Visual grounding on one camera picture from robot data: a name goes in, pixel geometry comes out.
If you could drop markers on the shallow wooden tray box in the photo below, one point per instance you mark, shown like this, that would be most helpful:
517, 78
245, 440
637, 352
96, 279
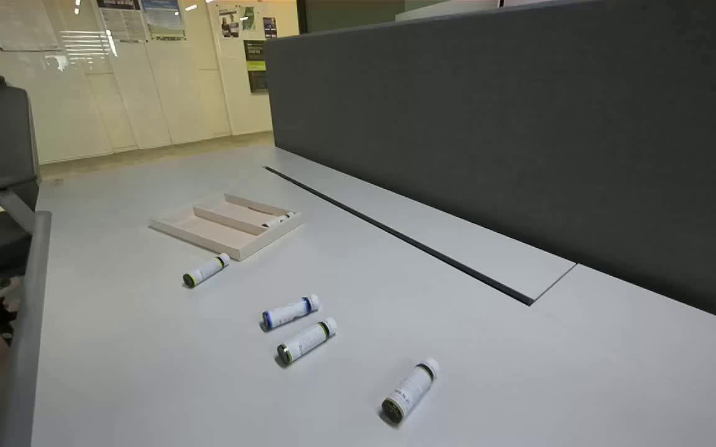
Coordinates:
229, 224

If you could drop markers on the dark grey partition panel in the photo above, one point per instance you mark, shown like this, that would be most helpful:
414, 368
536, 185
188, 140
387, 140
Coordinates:
586, 128

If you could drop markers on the white tube blue label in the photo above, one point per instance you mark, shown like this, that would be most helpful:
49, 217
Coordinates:
286, 313

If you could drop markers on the white tube black cap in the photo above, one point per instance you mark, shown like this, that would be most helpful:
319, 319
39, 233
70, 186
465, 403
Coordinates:
205, 270

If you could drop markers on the wall posters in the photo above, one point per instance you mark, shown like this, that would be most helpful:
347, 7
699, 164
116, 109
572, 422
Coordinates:
142, 21

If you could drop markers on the grey cable tray lid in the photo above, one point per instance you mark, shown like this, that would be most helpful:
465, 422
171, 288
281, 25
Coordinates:
489, 257

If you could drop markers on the white tube green cap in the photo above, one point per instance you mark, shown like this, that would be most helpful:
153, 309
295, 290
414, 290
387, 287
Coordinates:
306, 341

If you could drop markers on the white tube inside tray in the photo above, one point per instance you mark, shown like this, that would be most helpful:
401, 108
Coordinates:
274, 221

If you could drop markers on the white tube dark cap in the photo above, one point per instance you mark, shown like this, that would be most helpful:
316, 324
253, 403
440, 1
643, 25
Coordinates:
401, 403

